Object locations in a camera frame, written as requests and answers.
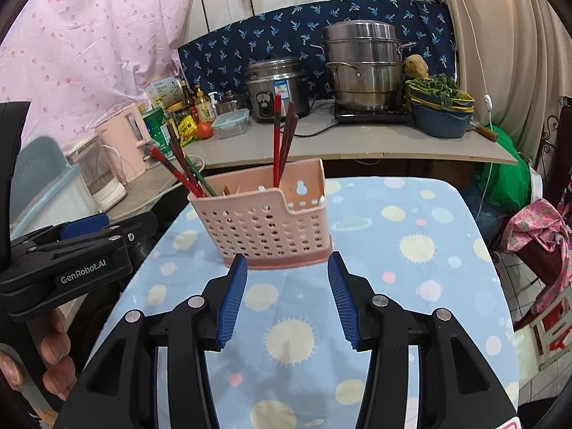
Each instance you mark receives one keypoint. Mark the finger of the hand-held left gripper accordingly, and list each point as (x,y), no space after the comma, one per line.
(85,225)
(134,229)

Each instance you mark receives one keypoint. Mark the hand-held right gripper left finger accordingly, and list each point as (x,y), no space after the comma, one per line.
(232,304)

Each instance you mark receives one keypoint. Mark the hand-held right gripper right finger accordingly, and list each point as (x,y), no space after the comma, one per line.
(342,299)

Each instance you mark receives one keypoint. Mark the red chopstick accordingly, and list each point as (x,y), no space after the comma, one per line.
(277,143)
(157,154)

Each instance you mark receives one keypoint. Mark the pink perforated utensil basket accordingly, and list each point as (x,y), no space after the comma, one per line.
(259,228)

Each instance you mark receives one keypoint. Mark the green chopstick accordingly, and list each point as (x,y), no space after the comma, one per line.
(203,181)

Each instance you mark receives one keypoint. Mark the dark maroon chopstick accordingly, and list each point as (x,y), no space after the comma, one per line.
(173,136)
(295,123)
(178,149)
(291,111)

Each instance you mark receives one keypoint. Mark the gold flower spoon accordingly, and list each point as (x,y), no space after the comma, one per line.
(229,190)

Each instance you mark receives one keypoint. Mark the person's left hand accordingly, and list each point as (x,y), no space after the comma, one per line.
(56,348)

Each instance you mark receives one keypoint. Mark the white and blue plastic bin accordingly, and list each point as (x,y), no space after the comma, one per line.
(49,192)

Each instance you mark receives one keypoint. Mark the white electric kettle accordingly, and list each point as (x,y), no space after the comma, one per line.
(100,174)

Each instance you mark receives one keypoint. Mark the blue dotted tablecloth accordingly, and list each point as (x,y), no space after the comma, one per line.
(402,286)

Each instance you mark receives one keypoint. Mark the pink electric kettle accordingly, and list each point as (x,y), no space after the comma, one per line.
(123,143)

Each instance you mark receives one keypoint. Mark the green can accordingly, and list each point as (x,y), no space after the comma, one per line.
(156,129)

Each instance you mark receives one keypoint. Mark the yellow snack packet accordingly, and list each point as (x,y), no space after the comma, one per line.
(187,128)

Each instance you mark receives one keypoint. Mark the red tomato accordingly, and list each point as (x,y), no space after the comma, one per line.
(204,130)

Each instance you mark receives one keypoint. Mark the yellow oil bottle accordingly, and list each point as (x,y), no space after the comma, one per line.
(204,108)

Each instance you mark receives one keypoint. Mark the clear food container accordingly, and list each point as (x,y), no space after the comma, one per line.
(230,125)

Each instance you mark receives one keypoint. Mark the dark sauce bottle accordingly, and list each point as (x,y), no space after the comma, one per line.
(187,94)

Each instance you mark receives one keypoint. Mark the small pot with glass lid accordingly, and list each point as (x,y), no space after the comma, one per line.
(229,102)

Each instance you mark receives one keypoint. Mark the wooden counter shelf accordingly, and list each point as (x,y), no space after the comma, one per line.
(380,143)

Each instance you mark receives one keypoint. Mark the pink printed curtain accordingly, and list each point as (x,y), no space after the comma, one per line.
(89,44)

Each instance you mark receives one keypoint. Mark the black induction cooker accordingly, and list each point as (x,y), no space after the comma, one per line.
(371,115)

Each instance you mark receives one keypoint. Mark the blue basin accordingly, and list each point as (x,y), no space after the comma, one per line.
(440,123)

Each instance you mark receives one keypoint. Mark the steel rice cooker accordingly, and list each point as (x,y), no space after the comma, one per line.
(277,85)

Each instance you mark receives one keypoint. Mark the green bag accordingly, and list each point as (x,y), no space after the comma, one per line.
(505,178)

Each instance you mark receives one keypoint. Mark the dark blue printed cloth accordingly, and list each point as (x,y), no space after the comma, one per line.
(232,49)

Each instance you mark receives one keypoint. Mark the pink floral cloth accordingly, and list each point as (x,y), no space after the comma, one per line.
(536,228)

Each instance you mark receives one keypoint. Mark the leafy greens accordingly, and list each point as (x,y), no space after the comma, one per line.
(435,87)

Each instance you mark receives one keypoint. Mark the steel steamer pot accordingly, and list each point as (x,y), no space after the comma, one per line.
(362,67)

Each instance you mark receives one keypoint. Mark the tan round sponge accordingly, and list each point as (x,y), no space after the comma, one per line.
(416,67)

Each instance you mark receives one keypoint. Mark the beige curtain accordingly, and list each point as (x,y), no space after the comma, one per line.
(514,31)

